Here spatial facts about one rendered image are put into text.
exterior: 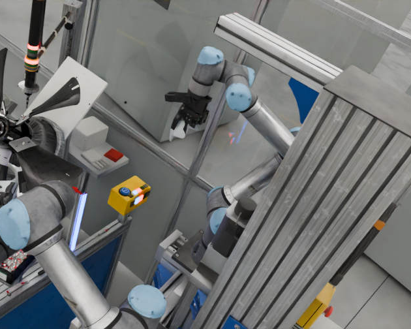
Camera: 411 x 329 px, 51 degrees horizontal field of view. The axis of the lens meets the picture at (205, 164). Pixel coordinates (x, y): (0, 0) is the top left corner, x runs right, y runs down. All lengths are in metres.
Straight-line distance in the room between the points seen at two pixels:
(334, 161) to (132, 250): 2.01
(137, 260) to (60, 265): 1.66
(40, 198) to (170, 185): 1.25
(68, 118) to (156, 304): 1.05
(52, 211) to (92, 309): 0.28
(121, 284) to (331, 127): 2.20
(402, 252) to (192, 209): 2.13
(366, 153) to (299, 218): 0.24
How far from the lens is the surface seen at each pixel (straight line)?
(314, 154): 1.00
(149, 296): 1.35
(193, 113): 1.50
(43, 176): 1.77
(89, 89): 2.07
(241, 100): 1.32
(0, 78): 1.99
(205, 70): 1.43
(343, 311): 3.58
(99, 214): 2.90
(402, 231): 3.88
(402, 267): 4.02
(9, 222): 1.20
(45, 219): 1.20
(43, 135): 1.97
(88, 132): 2.38
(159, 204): 2.48
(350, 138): 0.97
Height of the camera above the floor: 2.34
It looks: 35 degrees down
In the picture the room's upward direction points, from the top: 23 degrees clockwise
